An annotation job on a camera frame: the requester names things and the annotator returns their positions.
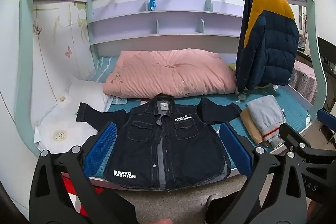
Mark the pink floral table cloth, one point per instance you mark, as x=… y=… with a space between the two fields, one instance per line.
x=304 y=79

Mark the folded beige garment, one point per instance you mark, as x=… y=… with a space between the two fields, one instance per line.
x=249 y=124

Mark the teal quilted bed sheet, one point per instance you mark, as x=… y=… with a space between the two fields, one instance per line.
x=294 y=106

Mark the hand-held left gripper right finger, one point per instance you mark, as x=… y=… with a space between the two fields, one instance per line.
x=236 y=148

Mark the mint green bed frame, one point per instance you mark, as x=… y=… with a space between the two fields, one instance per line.
x=23 y=56

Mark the white black sneaker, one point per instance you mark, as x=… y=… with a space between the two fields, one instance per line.
x=211 y=203

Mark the person's left hand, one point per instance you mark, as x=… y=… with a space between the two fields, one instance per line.
x=162 y=222

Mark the black monitor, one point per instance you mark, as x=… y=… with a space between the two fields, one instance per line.
x=328 y=50

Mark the pink pillow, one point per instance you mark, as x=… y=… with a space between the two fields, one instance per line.
x=168 y=71

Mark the white pillow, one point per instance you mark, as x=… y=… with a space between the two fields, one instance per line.
x=76 y=113

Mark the small blue box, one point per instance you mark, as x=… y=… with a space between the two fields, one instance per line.
x=152 y=5

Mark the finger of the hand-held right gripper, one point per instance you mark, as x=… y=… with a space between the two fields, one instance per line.
x=326 y=119
x=291 y=134

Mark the dark denim jacket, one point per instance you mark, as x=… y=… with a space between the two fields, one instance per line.
x=147 y=150

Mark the navy yellow puffer jacket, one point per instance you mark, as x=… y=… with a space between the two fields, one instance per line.
x=275 y=50

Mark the folded light blue pants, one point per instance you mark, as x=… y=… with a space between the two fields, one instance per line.
x=265 y=111

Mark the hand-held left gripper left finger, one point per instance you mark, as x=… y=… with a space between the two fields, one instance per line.
x=102 y=145

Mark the lilac wall shelf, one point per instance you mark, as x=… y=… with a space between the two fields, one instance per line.
x=178 y=27

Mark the person's dark trouser leg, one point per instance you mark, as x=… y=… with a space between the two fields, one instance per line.
x=228 y=200

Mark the red white object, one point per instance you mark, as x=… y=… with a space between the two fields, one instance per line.
x=90 y=191

